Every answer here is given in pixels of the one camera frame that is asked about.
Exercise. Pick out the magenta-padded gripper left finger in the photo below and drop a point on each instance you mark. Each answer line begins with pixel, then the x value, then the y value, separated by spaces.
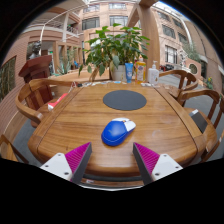
pixel 61 165

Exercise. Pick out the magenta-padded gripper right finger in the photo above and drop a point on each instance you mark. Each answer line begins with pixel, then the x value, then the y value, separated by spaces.
pixel 163 165

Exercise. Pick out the blue and white computer mouse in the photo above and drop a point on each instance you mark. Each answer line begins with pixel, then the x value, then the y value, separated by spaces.
pixel 115 133

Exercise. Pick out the round dark grey mouse pad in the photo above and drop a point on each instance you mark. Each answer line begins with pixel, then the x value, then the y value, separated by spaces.
pixel 124 100

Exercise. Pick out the dark grey notebook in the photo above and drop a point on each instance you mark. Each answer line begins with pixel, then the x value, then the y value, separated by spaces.
pixel 199 120

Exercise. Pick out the wooden armchair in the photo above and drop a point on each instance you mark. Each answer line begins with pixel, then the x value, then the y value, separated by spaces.
pixel 6 146
pixel 94 74
pixel 200 94
pixel 35 93
pixel 183 74

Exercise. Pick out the white crumpled wrapper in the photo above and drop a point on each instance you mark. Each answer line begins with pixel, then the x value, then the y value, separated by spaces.
pixel 146 84

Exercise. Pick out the white pump bottle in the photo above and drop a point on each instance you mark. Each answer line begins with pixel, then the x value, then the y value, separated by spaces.
pixel 153 76

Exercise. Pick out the yellow flowering potted plant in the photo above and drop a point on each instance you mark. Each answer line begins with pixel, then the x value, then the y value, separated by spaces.
pixel 209 83

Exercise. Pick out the yellow dish soap bottle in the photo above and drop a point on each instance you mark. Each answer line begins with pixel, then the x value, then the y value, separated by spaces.
pixel 140 71

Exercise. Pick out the spiky green agave plant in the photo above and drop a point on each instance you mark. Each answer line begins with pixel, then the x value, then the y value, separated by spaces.
pixel 64 68

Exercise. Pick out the blue squeeze tube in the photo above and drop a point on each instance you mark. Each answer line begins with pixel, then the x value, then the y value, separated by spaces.
pixel 129 71

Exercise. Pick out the dark red wooden lectern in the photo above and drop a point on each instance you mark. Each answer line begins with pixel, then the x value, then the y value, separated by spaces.
pixel 36 68

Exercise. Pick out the white stone statue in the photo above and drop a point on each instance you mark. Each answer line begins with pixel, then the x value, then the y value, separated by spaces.
pixel 183 58

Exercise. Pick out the dark bust statue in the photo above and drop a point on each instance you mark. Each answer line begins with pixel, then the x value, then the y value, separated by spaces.
pixel 35 50

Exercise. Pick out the green potted plant white pot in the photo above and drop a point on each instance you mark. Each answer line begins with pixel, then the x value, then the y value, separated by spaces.
pixel 115 46

